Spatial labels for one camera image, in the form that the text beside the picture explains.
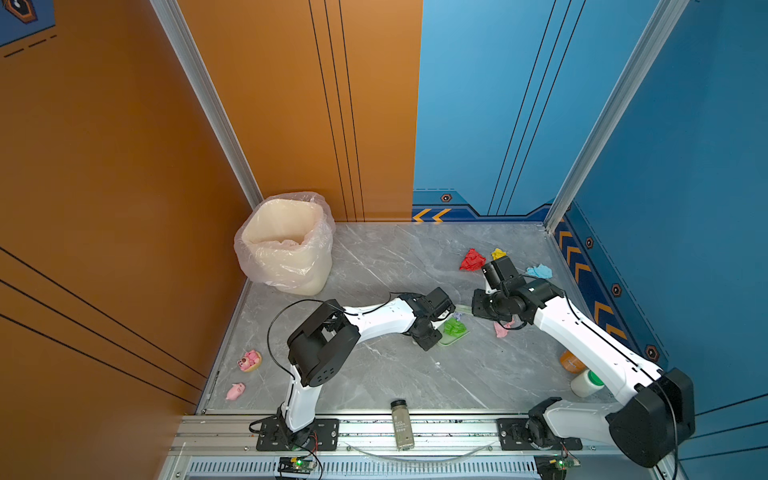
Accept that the large red paper scrap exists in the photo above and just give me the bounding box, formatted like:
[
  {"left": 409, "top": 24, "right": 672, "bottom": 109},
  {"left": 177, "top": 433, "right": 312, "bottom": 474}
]
[{"left": 460, "top": 248, "right": 486, "bottom": 271}]

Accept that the small pink paper scrap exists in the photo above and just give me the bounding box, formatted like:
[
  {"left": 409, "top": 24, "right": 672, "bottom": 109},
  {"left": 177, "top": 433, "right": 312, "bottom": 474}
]
[{"left": 494, "top": 322, "right": 515, "bottom": 338}]

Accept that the green paper scrap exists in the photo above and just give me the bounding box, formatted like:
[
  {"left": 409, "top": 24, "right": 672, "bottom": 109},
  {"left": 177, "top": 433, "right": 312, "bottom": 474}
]
[{"left": 442, "top": 318, "right": 468, "bottom": 338}]

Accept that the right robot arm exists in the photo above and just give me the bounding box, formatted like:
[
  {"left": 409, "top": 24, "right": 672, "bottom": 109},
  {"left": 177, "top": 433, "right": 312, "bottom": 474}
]
[{"left": 472, "top": 256, "right": 695, "bottom": 468}]

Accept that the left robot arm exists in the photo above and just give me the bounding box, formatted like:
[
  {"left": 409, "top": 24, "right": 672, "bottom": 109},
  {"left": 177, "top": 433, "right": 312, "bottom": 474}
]
[{"left": 277, "top": 288, "right": 456, "bottom": 447}]

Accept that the trash bin with plastic bag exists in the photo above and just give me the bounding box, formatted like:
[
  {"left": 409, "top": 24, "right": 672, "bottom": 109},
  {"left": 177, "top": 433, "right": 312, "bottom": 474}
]
[{"left": 234, "top": 191, "right": 335, "bottom": 296}]

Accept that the yellow paper scrap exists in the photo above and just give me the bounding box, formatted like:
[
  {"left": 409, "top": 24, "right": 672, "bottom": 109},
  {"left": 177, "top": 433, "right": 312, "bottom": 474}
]
[{"left": 491, "top": 248, "right": 507, "bottom": 260}]

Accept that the light blue paper scrap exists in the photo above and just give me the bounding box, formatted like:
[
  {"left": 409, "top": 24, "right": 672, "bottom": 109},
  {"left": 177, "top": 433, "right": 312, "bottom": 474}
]
[{"left": 526, "top": 264, "right": 553, "bottom": 279}]

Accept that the pink pig toy on donut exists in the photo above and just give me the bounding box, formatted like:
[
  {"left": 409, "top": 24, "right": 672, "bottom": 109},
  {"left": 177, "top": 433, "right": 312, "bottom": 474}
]
[{"left": 237, "top": 350, "right": 263, "bottom": 373}]

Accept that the glass jar black lid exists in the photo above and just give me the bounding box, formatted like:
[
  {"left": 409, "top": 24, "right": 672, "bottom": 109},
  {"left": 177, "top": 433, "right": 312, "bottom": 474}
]
[{"left": 391, "top": 399, "right": 415, "bottom": 451}]

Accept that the left green circuit board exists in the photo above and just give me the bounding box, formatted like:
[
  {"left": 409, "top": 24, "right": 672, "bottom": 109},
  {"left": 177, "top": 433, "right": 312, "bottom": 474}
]
[{"left": 276, "top": 457, "right": 320, "bottom": 479}]

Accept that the green circuit board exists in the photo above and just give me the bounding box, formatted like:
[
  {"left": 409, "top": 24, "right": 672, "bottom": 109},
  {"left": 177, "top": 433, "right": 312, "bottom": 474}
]
[
  {"left": 534, "top": 456, "right": 581, "bottom": 480},
  {"left": 276, "top": 457, "right": 320, "bottom": 479}
]

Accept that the white bottle green cap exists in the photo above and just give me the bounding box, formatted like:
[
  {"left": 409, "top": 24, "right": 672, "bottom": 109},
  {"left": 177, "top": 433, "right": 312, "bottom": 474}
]
[{"left": 570, "top": 369, "right": 605, "bottom": 398}]

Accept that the right green circuit board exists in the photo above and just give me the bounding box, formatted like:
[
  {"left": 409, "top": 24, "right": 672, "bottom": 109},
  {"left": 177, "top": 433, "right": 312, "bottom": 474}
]
[{"left": 534, "top": 456, "right": 581, "bottom": 480}]

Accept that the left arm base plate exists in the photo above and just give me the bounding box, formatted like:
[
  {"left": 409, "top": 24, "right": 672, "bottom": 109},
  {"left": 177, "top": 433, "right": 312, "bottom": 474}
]
[{"left": 249, "top": 416, "right": 340, "bottom": 453}]

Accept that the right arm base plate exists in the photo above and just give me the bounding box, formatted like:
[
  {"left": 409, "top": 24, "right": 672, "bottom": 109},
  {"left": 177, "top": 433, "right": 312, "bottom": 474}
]
[{"left": 496, "top": 417, "right": 583, "bottom": 451}]

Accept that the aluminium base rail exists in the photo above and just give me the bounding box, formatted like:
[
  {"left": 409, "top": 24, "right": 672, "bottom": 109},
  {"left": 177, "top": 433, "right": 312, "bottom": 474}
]
[{"left": 170, "top": 409, "right": 637, "bottom": 464}]

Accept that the white cable duct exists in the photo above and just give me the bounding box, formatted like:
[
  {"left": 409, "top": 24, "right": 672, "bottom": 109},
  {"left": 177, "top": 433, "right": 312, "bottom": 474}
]
[{"left": 179, "top": 456, "right": 540, "bottom": 479}]

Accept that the aluminium corner post left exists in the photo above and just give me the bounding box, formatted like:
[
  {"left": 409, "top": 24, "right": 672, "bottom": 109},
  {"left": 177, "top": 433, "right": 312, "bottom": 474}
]
[{"left": 150, "top": 0, "right": 263, "bottom": 208}]

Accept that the aluminium corner post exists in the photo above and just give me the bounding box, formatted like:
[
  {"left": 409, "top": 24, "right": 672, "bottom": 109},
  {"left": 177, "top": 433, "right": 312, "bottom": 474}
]
[
  {"left": 543, "top": 0, "right": 689, "bottom": 234},
  {"left": 150, "top": 0, "right": 263, "bottom": 208}
]

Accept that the aluminium corner post right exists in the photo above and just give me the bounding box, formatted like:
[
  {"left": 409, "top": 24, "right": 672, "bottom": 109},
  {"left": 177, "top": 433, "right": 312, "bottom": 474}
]
[{"left": 543, "top": 0, "right": 689, "bottom": 234}]

